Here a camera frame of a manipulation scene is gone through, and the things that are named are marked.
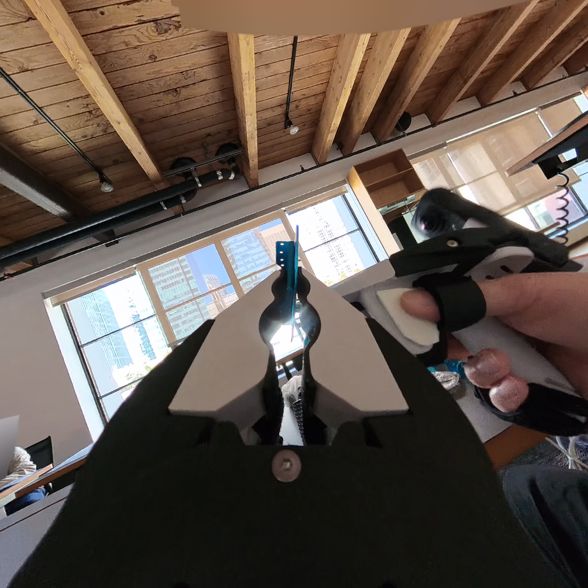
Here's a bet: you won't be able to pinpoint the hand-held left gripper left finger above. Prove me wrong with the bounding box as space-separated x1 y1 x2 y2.
168 270 283 445

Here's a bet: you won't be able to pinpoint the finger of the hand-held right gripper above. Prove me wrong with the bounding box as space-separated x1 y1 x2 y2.
358 285 442 355

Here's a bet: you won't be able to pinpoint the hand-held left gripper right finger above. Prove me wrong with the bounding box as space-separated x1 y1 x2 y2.
296 269 410 445

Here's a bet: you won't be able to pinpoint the blue round metal plate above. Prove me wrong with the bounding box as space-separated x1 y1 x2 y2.
287 224 303 343

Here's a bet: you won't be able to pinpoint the grey desk with wooden edge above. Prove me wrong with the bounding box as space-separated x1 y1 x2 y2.
0 363 549 588

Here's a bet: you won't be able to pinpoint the person's right hand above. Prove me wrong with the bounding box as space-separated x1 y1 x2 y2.
401 272 588 413

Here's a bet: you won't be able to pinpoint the small blue metal parts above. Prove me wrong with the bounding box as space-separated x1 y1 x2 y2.
427 360 467 379

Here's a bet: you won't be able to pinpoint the crinkled silver plastic bag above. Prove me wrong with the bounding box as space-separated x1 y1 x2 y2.
429 370 462 391

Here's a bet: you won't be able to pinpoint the window with roller blinds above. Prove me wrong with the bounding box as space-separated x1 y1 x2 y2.
411 92 588 239

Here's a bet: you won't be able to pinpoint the large clear glass window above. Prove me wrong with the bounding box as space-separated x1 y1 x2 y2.
43 193 389 421

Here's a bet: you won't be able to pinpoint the wooden shelf unit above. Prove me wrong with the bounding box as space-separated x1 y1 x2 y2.
348 148 425 260

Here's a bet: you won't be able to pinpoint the black ceiling pipes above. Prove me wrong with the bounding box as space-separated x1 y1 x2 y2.
0 146 244 276

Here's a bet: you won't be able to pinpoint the table with black leg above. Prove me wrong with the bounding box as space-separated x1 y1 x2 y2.
0 443 92 508

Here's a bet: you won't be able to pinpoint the black office chair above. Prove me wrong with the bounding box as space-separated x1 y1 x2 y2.
25 435 53 494

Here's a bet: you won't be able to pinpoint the person's leg in dark trousers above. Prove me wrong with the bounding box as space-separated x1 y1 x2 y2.
502 464 588 588

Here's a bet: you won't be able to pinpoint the black coiled cable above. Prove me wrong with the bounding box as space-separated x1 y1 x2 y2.
553 172 572 242

